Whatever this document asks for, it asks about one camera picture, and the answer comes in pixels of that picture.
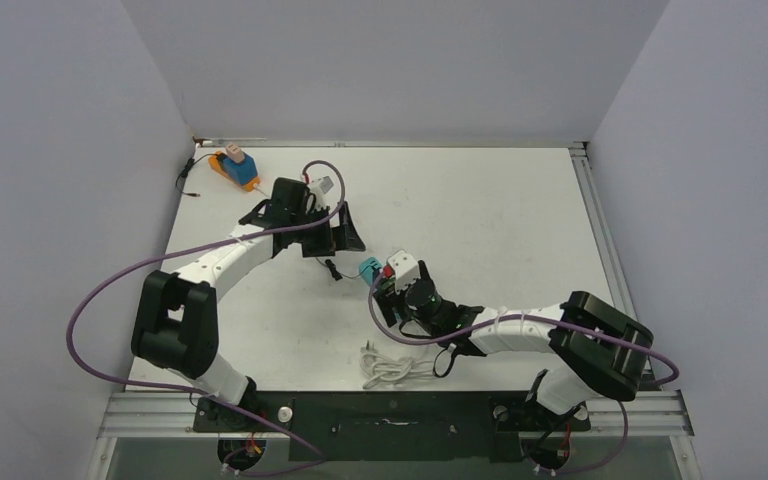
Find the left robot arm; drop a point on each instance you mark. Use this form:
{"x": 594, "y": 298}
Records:
{"x": 176, "y": 326}

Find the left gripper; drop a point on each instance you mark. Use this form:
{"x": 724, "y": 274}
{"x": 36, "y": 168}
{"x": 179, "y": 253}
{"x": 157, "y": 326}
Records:
{"x": 339, "y": 238}

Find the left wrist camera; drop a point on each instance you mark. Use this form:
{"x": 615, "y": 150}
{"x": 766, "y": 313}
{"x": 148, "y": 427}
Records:
{"x": 318, "y": 189}

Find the teal power strip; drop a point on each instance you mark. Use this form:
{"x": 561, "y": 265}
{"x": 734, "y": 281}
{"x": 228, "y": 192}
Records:
{"x": 369, "y": 269}

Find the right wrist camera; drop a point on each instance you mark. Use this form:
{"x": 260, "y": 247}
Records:
{"x": 402, "y": 269}

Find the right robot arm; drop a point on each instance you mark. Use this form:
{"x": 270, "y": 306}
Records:
{"x": 602, "y": 351}

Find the aluminium rail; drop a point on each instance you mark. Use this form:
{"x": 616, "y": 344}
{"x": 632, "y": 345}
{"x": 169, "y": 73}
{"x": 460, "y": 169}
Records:
{"x": 606, "y": 246}
{"x": 154, "y": 415}

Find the blue plug adapter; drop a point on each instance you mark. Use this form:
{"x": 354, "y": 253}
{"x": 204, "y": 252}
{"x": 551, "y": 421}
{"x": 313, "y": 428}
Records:
{"x": 244, "y": 175}

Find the aluminium right rail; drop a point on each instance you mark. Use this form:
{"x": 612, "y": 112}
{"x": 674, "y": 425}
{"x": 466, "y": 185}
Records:
{"x": 606, "y": 246}

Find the aluminium front rail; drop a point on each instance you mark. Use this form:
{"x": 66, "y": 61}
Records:
{"x": 154, "y": 415}

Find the white charger plug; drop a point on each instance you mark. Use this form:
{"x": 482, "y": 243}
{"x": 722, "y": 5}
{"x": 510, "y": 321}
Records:
{"x": 235, "y": 153}

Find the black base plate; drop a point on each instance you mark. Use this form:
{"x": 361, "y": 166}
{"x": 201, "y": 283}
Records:
{"x": 413, "y": 426}

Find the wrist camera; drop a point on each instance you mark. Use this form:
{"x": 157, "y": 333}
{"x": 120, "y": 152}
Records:
{"x": 318, "y": 189}
{"x": 402, "y": 269}

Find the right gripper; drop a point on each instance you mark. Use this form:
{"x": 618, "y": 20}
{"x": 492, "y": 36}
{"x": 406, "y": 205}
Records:
{"x": 389, "y": 298}

